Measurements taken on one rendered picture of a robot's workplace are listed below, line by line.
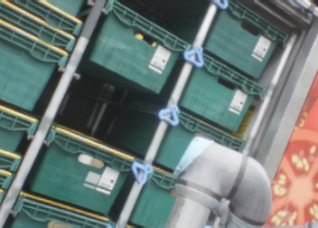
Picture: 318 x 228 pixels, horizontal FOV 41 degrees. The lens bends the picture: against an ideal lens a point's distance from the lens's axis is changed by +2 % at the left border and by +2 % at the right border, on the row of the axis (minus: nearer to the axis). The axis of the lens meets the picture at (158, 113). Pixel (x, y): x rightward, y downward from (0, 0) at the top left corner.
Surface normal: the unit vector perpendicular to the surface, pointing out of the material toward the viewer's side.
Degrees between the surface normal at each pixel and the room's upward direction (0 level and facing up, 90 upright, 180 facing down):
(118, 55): 91
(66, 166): 94
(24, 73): 97
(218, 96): 92
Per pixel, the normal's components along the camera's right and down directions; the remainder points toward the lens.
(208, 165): -0.04, -0.25
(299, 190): 0.42, 0.10
